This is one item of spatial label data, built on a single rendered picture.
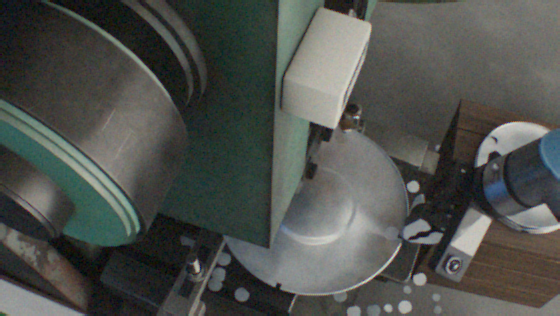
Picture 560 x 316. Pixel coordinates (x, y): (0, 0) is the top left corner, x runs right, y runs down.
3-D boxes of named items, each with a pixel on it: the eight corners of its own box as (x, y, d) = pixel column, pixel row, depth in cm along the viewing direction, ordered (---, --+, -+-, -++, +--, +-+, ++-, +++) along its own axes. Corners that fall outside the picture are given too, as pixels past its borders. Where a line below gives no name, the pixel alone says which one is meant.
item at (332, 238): (371, 324, 89) (372, 322, 89) (186, 251, 94) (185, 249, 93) (428, 160, 103) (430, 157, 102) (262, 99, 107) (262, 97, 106)
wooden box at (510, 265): (550, 194, 188) (598, 136, 158) (540, 309, 170) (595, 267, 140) (431, 162, 192) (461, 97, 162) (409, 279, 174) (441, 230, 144)
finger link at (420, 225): (410, 208, 98) (447, 192, 90) (400, 242, 95) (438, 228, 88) (394, 199, 97) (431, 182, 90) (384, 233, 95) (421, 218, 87)
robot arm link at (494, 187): (539, 219, 74) (494, 188, 72) (514, 227, 78) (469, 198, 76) (547, 168, 78) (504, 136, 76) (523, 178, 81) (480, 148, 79)
